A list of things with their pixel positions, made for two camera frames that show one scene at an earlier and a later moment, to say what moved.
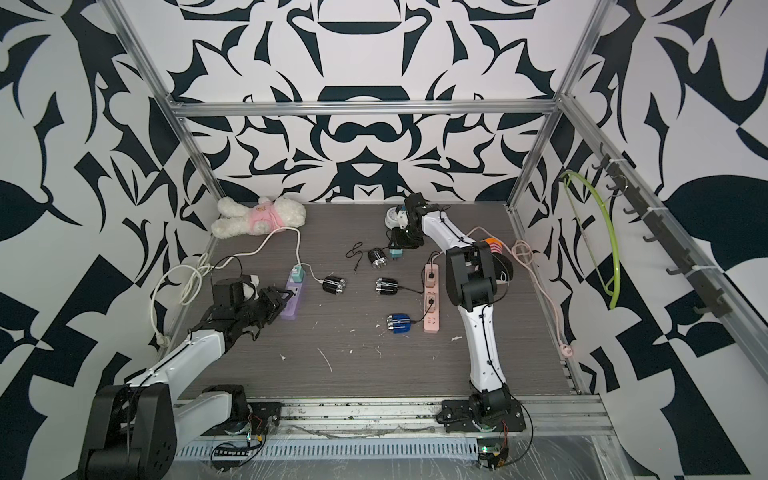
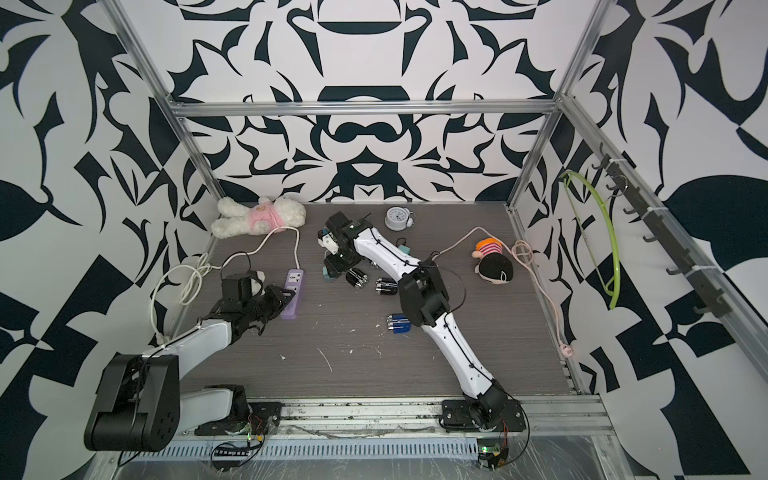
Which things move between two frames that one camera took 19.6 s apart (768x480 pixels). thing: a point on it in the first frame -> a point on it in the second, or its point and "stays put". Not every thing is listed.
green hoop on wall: (607, 286) stays put
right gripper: (399, 242) -> (334, 264)
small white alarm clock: (391, 218) stays put
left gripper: (275, 302) stays put
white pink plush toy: (264, 217) stays put
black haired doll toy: (502, 265) stays put
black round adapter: (334, 285) -> (357, 277)
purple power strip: (291, 309) stays put
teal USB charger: (298, 274) -> (326, 275)
